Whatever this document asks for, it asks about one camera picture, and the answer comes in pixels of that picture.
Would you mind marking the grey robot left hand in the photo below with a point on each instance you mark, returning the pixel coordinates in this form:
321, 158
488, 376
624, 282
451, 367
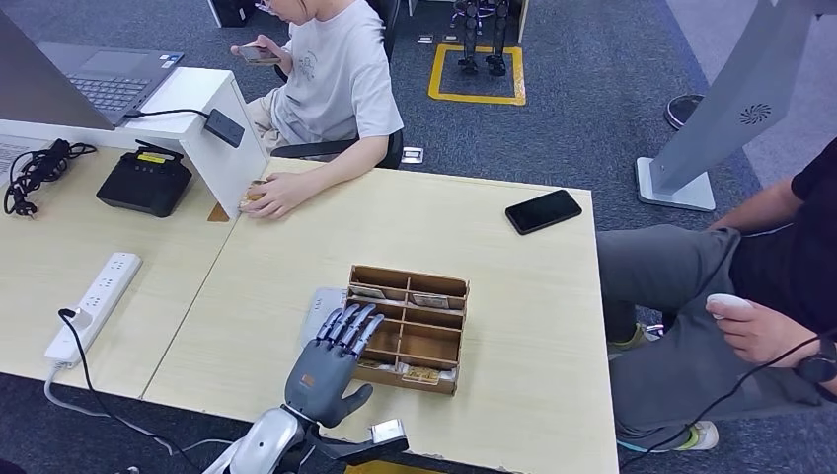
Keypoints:
320, 383

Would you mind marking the person's right hand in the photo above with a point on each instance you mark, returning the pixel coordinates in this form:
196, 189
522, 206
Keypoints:
271, 44

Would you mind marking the person's left hand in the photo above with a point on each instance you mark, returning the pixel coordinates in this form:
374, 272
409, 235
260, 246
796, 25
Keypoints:
765, 333
278, 193

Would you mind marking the dark handheld phone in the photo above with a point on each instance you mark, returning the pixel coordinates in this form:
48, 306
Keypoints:
256, 57

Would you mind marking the white oval remote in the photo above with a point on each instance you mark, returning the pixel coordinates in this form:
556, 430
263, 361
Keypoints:
726, 301

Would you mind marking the patterned key card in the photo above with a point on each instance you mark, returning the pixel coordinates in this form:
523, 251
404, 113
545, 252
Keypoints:
368, 290
421, 374
431, 300
376, 365

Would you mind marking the grey card reader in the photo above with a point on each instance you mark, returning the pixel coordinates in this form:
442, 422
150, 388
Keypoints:
317, 311

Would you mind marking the person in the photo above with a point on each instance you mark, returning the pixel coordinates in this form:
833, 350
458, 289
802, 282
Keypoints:
340, 78
667, 288

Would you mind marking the stack of patterned cards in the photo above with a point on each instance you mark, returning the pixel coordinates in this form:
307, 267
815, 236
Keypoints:
254, 193

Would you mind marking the black box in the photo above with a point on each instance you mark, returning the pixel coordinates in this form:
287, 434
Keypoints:
234, 13

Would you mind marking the black office chair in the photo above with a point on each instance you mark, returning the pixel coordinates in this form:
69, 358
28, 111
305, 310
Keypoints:
307, 150

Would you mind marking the black wristwatch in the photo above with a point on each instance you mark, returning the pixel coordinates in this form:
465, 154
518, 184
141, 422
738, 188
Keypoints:
817, 366

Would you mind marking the brown cardboard piece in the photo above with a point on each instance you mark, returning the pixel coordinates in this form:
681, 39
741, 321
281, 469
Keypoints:
218, 214

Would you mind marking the white desk riser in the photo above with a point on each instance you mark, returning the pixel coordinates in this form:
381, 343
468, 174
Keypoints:
191, 91

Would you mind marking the yellow floor sticker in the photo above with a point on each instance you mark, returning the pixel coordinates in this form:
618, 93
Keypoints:
379, 468

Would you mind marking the brown wooden compartment box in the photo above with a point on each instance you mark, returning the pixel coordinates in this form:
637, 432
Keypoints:
431, 347

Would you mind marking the green white shoe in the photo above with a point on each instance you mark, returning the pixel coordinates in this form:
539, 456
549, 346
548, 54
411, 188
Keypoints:
631, 339
704, 436

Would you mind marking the black desktop device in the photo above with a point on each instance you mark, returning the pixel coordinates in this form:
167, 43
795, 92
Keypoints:
145, 186

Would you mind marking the metal floor plate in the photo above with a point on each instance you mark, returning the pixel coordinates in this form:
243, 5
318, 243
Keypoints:
412, 156

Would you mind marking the yellow floor tape square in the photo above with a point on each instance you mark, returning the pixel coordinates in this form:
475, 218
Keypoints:
435, 78

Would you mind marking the black humanoid robot legs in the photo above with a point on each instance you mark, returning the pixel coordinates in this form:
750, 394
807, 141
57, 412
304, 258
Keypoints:
471, 33

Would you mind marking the white power strip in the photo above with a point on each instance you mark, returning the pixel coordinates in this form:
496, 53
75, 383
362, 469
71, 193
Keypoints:
97, 304

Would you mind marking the grey kiosk stand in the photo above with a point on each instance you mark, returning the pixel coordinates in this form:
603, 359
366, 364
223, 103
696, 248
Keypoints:
739, 98

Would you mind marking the grey laptop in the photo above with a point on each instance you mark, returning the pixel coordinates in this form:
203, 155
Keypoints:
39, 91

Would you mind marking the round black base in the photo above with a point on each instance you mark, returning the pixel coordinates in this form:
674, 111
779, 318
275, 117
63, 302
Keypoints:
681, 111

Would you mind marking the white cabinet panel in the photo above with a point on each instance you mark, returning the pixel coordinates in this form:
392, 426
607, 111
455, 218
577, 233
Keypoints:
522, 19

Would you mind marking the black smartphone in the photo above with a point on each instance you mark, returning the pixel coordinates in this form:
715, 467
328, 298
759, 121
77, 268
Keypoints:
543, 211

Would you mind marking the pale flat keyboard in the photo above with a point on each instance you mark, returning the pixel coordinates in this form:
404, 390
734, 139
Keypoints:
14, 156

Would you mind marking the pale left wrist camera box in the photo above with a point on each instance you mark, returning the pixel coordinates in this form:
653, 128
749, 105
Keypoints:
388, 432

